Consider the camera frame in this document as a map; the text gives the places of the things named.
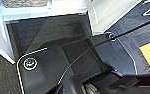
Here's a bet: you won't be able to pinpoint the grey robot torso limb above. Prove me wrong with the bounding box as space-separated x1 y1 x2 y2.
45 71 150 94

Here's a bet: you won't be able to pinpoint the round white-ringed base button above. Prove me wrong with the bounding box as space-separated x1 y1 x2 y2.
23 55 39 72
106 31 118 42

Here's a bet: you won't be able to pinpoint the white wardrobe carcass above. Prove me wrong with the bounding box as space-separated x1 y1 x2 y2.
2 0 90 22

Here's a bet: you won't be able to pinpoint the thin black cable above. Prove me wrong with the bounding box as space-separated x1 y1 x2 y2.
53 17 150 94

